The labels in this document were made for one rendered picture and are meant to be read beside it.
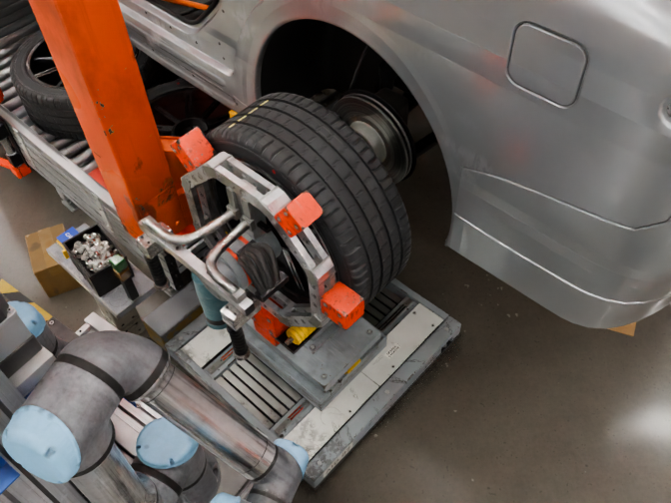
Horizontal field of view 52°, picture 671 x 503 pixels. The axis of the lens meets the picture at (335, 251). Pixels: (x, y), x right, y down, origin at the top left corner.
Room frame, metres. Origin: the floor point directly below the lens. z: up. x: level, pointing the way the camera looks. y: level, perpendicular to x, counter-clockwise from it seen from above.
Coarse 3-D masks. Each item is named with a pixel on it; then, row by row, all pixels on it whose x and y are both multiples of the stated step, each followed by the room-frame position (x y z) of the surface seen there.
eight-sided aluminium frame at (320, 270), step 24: (216, 168) 1.26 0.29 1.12; (240, 168) 1.25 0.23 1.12; (192, 192) 1.36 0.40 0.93; (240, 192) 1.19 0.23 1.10; (264, 192) 1.19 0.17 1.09; (192, 216) 1.38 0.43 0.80; (288, 240) 1.07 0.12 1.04; (312, 240) 1.08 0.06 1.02; (312, 264) 1.03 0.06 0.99; (312, 288) 1.02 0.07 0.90; (288, 312) 1.13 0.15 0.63; (312, 312) 1.03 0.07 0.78
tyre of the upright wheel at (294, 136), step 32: (288, 96) 1.47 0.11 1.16; (224, 128) 1.38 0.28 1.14; (256, 128) 1.35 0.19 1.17; (288, 128) 1.32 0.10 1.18; (320, 128) 1.33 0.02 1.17; (256, 160) 1.26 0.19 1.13; (288, 160) 1.22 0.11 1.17; (320, 160) 1.23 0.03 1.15; (352, 160) 1.25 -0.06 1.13; (320, 192) 1.15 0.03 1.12; (352, 192) 1.17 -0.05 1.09; (384, 192) 1.21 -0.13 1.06; (320, 224) 1.11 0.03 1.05; (352, 224) 1.11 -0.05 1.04; (384, 224) 1.15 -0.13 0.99; (352, 256) 1.05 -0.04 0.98; (384, 256) 1.11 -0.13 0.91; (352, 288) 1.04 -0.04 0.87
